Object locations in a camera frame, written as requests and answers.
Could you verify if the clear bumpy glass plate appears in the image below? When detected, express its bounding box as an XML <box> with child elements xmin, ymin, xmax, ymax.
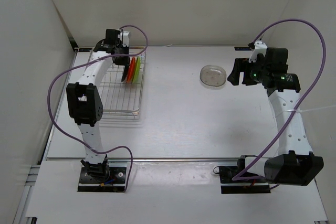
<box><xmin>201</xmin><ymin>82</ymin><xmax>226</xmax><ymax>89</ymax></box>

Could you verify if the black plate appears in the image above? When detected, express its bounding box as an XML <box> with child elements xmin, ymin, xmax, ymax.
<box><xmin>121</xmin><ymin>65</ymin><xmax>129</xmax><ymax>82</ymax></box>

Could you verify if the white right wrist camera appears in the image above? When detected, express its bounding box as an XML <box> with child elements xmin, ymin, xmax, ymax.
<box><xmin>248</xmin><ymin>40</ymin><xmax>267</xmax><ymax>63</ymax></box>

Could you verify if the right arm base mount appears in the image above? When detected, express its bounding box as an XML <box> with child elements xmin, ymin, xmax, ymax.
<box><xmin>213</xmin><ymin>165</ymin><xmax>271</xmax><ymax>195</ymax></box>

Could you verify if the white zip tie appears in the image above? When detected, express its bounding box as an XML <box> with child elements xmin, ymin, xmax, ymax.
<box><xmin>284</xmin><ymin>105</ymin><xmax>335</xmax><ymax>114</ymax></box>

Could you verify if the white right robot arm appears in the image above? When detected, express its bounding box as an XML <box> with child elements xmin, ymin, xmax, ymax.
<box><xmin>227</xmin><ymin>47</ymin><xmax>324</xmax><ymax>186</ymax></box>

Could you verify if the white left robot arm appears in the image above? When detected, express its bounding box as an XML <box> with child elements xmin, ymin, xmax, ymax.
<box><xmin>66</xmin><ymin>29</ymin><xmax>130</xmax><ymax>183</ymax></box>

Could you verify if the metal wire dish rack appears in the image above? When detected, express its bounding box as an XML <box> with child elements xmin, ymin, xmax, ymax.
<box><xmin>98</xmin><ymin>52</ymin><xmax>146</xmax><ymax>121</ymax></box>

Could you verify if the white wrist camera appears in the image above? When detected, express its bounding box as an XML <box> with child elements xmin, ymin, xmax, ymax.
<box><xmin>118</xmin><ymin>29</ymin><xmax>131</xmax><ymax>47</ymax></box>
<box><xmin>248</xmin><ymin>40</ymin><xmax>267</xmax><ymax>63</ymax></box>

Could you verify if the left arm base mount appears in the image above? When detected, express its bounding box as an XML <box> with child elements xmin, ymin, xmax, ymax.
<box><xmin>77</xmin><ymin>164</ymin><xmax>129</xmax><ymax>193</ymax></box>

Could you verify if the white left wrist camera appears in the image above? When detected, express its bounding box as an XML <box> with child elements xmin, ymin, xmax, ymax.
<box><xmin>118</xmin><ymin>29</ymin><xmax>131</xmax><ymax>47</ymax></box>

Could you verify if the green plate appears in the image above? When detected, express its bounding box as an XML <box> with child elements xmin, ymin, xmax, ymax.
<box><xmin>132</xmin><ymin>57</ymin><xmax>141</xmax><ymax>83</ymax></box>

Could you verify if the orange plate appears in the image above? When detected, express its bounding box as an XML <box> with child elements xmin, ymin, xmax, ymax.
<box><xmin>127</xmin><ymin>57</ymin><xmax>137</xmax><ymax>83</ymax></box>

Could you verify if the clear ribbed glass plate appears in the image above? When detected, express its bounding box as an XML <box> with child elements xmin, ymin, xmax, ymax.
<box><xmin>200</xmin><ymin>65</ymin><xmax>227</xmax><ymax>84</ymax></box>

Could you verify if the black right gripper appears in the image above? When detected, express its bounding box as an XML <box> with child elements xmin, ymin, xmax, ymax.
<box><xmin>227</xmin><ymin>57</ymin><xmax>270</xmax><ymax>86</ymax></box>

